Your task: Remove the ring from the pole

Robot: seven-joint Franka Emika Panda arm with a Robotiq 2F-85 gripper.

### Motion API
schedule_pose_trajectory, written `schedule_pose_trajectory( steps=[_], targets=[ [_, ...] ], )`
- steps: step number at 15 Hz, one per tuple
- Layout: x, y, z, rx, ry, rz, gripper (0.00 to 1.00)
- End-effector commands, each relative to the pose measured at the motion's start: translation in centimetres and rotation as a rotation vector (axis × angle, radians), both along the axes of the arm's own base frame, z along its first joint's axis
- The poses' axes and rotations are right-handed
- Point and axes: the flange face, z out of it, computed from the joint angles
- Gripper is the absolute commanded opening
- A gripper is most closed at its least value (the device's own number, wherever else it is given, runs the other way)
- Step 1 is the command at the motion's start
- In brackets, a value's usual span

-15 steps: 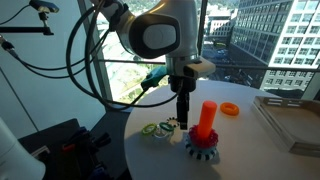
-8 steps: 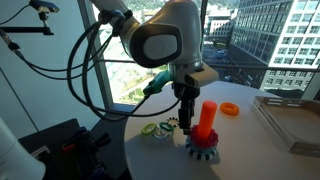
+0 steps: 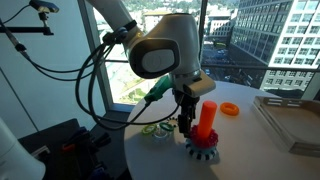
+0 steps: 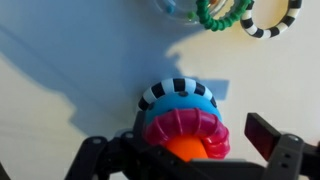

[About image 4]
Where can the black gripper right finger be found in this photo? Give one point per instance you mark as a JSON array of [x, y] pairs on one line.
[[283, 156]]

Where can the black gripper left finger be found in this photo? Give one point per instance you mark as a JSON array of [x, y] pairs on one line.
[[96, 156]]

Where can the orange stacking pole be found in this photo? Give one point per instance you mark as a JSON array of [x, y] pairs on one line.
[[186, 148]]

